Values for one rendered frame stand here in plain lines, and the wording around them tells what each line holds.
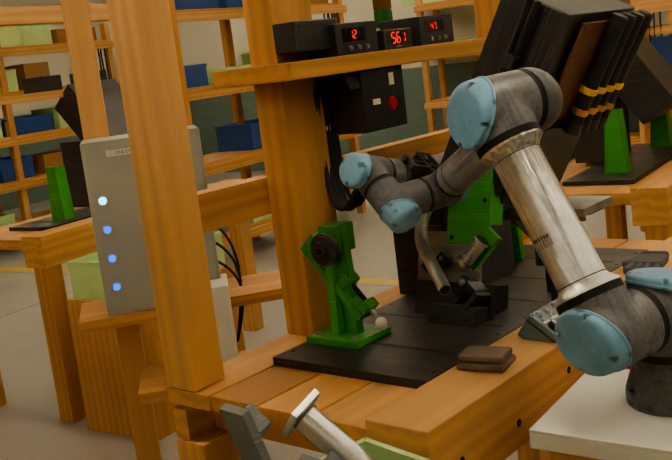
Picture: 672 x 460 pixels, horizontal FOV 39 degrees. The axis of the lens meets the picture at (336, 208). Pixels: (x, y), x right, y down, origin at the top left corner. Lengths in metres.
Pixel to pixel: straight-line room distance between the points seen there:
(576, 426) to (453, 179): 0.57
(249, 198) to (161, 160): 0.36
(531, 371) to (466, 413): 0.24
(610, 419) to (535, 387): 0.30
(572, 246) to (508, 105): 0.26
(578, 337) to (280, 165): 0.96
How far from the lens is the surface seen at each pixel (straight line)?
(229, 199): 2.20
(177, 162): 1.98
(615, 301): 1.55
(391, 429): 1.69
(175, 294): 2.00
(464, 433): 1.74
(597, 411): 1.72
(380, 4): 2.58
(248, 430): 1.12
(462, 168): 1.90
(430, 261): 2.19
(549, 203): 1.58
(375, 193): 1.94
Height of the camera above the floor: 1.54
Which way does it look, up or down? 9 degrees down
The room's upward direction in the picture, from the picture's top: 7 degrees counter-clockwise
